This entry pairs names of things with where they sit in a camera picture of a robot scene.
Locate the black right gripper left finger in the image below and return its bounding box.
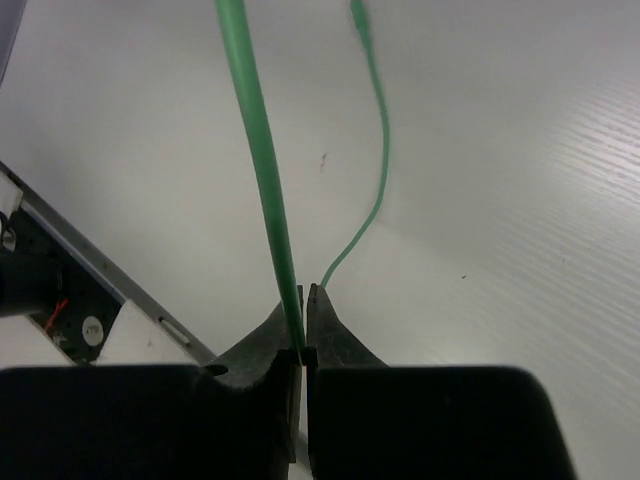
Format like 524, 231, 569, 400
1, 307, 301, 479

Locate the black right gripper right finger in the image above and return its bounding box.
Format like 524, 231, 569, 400
307, 285, 576, 479

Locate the green headphone cable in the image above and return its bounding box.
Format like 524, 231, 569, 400
213, 0, 391, 351

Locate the white front cover panel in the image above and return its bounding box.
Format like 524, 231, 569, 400
95, 299, 196, 366

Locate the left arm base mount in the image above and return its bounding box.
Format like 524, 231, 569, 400
1, 209, 122, 364

